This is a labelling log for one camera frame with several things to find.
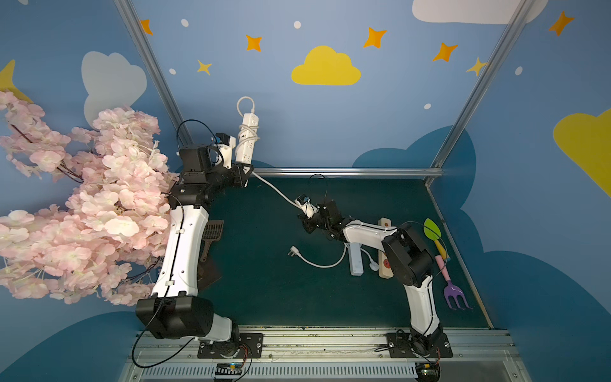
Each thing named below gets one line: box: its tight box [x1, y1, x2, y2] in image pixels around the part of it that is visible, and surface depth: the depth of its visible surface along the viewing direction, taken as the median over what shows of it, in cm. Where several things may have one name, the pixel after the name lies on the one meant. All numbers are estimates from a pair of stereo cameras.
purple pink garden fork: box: [435, 254, 474, 310], surface depth 88 cm
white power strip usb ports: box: [234, 113, 260, 167], surface depth 70 cm
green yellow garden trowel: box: [423, 218, 451, 262], surface depth 104 cm
